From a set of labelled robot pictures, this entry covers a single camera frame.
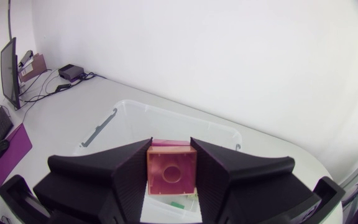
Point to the dark mat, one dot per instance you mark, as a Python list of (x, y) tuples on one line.
[(12, 158)]

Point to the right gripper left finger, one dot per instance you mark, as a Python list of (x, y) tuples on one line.
[(104, 174)]

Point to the black computer mouse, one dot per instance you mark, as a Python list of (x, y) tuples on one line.
[(2, 147)]

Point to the brown cardboard box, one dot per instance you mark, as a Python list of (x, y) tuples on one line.
[(33, 67)]

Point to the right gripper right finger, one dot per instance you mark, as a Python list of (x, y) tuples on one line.
[(244, 177)]

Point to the small black adapter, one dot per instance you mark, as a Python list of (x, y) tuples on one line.
[(63, 87)]

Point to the clear plastic container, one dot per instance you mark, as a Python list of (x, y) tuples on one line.
[(135, 121)]

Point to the green toy brick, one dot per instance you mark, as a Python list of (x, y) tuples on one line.
[(177, 205)]

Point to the red toy brick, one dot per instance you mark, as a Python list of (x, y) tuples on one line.
[(171, 169)]

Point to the black keyboard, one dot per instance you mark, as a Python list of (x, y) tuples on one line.
[(2, 124)]

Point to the black power brick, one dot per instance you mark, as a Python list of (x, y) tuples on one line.
[(70, 72)]

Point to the dark screen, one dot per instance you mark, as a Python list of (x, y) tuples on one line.
[(9, 73)]

